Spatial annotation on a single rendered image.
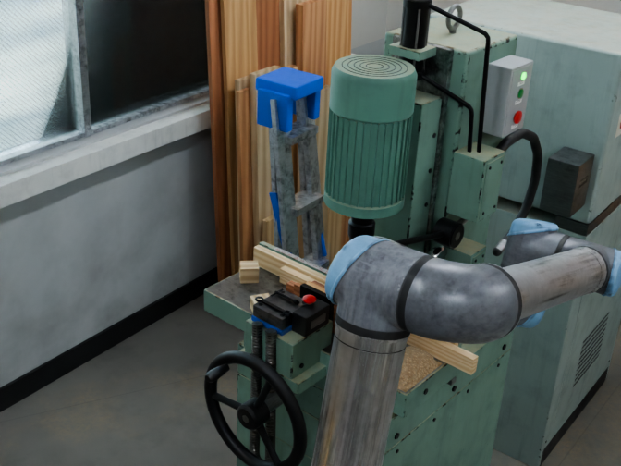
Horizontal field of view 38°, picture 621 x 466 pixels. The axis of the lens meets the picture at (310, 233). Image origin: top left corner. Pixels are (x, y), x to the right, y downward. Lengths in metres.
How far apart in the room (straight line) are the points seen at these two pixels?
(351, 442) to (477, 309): 0.29
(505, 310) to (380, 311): 0.18
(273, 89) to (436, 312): 1.69
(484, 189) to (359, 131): 0.34
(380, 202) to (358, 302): 0.60
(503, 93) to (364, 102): 0.37
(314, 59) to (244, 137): 0.52
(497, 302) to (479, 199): 0.75
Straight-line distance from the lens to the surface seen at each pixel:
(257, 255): 2.29
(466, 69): 1.97
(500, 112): 2.05
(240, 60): 3.41
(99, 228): 3.34
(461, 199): 2.04
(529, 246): 1.81
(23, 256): 3.15
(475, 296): 1.27
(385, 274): 1.29
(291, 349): 1.91
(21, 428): 3.28
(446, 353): 1.99
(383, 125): 1.83
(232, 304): 2.15
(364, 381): 1.35
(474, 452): 2.52
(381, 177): 1.87
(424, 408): 2.11
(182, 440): 3.15
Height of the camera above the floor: 2.04
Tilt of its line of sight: 27 degrees down
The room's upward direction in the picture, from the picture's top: 3 degrees clockwise
